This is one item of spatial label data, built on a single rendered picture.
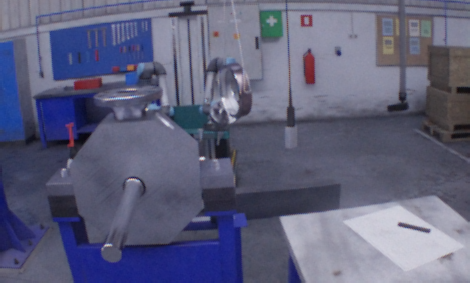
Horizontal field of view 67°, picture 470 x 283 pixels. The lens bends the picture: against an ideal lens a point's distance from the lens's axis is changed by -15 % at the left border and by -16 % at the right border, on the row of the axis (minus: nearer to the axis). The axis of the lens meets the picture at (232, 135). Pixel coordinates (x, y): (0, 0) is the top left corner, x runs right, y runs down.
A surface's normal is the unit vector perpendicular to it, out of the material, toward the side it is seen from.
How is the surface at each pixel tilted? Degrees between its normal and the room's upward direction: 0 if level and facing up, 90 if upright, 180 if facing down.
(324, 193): 90
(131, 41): 90
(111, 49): 90
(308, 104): 90
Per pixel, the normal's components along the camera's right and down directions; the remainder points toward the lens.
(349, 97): 0.05, 0.26
